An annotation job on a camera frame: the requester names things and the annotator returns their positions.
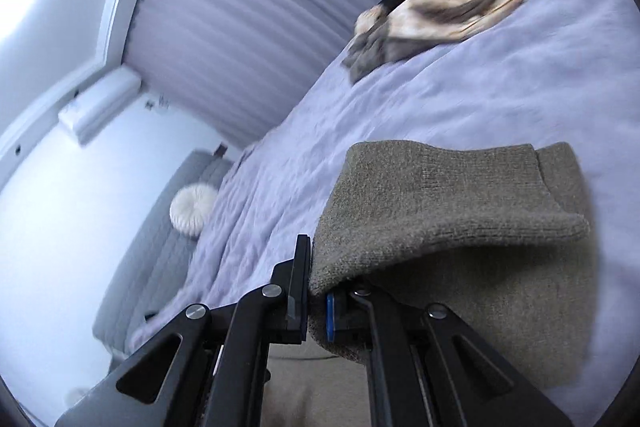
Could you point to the white round pillow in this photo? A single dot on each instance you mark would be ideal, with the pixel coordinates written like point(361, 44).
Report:
point(192, 209)

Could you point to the pale pleated curtain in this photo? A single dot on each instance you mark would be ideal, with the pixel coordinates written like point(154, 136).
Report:
point(225, 32)

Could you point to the white window frame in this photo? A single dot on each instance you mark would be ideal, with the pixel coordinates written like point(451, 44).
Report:
point(127, 2)

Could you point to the lavender fleece blanket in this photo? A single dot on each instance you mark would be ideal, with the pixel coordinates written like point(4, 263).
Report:
point(450, 97)

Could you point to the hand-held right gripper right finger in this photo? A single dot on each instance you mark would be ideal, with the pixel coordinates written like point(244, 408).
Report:
point(330, 317)

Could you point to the brown knit sweater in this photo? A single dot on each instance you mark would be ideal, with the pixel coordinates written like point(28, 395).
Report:
point(425, 207)

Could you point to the grey quilted headboard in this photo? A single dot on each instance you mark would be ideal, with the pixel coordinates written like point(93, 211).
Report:
point(150, 257)

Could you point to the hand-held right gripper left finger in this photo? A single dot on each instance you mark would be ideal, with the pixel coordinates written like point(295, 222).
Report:
point(297, 297)

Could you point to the grey-brown garment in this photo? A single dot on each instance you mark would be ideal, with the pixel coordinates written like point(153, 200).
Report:
point(370, 52)

